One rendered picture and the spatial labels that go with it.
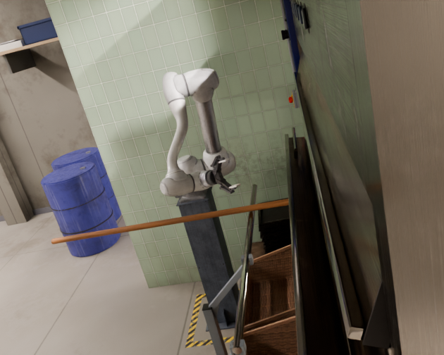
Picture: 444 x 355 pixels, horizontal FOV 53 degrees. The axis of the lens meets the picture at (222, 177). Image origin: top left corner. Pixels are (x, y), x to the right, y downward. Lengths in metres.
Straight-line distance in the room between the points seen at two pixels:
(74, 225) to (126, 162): 1.53
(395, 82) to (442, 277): 0.19
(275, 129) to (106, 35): 1.36
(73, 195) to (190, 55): 2.18
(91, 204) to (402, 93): 4.54
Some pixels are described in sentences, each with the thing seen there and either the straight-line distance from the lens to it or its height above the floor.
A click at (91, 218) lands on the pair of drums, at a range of 4.85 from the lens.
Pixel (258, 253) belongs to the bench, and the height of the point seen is 0.58.
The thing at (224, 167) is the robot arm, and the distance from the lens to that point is 2.86.
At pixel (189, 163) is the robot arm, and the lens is 2.83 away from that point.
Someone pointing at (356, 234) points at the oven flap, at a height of 1.77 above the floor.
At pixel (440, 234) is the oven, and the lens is 0.43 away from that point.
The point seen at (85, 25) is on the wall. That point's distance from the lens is 3.39.
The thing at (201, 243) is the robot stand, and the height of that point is 0.69.
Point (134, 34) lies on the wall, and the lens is 3.28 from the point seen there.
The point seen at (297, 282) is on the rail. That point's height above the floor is 1.43.
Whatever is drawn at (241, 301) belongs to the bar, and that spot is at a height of 1.17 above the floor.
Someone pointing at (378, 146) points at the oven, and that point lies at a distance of 0.38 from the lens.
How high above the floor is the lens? 2.11
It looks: 21 degrees down
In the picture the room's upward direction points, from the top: 15 degrees counter-clockwise
